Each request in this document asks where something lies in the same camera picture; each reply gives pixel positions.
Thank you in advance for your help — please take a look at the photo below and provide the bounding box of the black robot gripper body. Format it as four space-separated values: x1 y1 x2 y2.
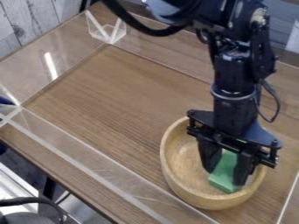
187 87 283 168

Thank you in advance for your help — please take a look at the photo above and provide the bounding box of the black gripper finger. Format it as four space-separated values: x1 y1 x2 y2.
234 153 258 186
196 136 222 173

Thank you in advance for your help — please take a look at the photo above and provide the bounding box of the green rectangular block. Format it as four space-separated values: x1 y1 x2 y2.
208 147 239 194

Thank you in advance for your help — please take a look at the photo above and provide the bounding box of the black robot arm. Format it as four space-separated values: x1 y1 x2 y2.
103 0 282 186

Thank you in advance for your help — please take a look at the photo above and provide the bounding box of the brown wooden bowl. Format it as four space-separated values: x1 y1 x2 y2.
160 117 267 211

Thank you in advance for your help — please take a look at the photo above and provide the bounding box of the black metal stand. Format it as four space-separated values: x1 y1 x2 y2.
40 178 57 200

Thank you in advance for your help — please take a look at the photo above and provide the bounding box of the clear acrylic front wall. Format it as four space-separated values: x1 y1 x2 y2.
0 107 218 224

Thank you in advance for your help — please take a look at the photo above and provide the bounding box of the clear acrylic corner bracket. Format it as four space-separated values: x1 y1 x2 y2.
84 10 127 45

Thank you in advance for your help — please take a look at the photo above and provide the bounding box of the black cable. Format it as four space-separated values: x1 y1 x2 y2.
0 196 65 224

